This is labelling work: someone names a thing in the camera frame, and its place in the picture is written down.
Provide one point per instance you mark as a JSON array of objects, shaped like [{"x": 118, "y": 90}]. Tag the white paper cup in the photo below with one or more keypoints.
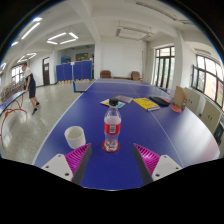
[{"x": 75, "y": 137}]

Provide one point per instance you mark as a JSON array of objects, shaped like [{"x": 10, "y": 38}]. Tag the beige two-door cabinet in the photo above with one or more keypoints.
[
  {"x": 192, "y": 100},
  {"x": 210, "y": 116}
]

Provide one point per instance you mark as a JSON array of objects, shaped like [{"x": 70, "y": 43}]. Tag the folded blue table tennis tables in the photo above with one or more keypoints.
[{"x": 73, "y": 70}]

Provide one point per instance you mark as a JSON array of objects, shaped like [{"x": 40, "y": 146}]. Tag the light blue yellow book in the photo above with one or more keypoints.
[{"x": 104, "y": 102}]

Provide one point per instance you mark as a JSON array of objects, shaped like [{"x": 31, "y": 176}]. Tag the person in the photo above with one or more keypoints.
[{"x": 30, "y": 86}]

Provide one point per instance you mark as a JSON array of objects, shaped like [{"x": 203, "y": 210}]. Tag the clear red-labelled drink bottle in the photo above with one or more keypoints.
[{"x": 112, "y": 128}]

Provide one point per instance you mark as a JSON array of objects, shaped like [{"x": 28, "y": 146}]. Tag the ceiling lights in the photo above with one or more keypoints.
[{"x": 72, "y": 35}]

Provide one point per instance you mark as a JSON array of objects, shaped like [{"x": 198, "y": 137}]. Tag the ceiling air conditioner unit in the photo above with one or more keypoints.
[{"x": 134, "y": 33}]

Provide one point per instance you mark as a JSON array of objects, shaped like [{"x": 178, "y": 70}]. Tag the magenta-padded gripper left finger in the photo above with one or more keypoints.
[{"x": 75, "y": 158}]

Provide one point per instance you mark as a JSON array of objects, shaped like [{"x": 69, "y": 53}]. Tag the dark wooden door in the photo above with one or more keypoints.
[{"x": 46, "y": 71}]

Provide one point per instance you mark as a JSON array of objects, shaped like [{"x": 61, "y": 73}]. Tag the red table tennis paddle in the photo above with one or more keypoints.
[{"x": 176, "y": 108}]

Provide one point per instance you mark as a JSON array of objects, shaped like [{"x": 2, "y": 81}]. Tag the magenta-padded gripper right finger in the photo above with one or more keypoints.
[{"x": 150, "y": 159}]

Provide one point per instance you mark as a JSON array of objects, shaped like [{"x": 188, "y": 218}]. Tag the grey pink booklet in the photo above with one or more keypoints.
[{"x": 124, "y": 98}]

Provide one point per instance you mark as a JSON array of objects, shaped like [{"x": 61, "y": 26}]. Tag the tall dark-framed glass door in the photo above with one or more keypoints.
[{"x": 164, "y": 66}]

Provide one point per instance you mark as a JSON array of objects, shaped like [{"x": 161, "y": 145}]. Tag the red-legged blue table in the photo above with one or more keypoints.
[{"x": 8, "y": 102}]

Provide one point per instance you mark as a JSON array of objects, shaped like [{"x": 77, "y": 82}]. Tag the flat round red coaster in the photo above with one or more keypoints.
[{"x": 103, "y": 147}]

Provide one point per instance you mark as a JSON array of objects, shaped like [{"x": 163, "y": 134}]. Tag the brown cardboard box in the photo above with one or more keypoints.
[{"x": 180, "y": 96}]

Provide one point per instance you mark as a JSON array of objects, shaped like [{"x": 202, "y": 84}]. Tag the table tennis net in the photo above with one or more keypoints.
[{"x": 83, "y": 86}]

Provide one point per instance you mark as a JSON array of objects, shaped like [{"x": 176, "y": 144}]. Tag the black waste bin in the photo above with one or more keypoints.
[{"x": 219, "y": 133}]

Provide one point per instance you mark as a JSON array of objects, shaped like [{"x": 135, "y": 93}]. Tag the black paddle case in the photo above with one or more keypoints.
[{"x": 159, "y": 101}]

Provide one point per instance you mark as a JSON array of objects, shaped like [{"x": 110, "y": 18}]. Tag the brown armchair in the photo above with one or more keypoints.
[
  {"x": 136, "y": 75},
  {"x": 105, "y": 74}
]

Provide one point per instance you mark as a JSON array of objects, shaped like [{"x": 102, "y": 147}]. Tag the wide multi-pane window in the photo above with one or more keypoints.
[{"x": 210, "y": 81}]

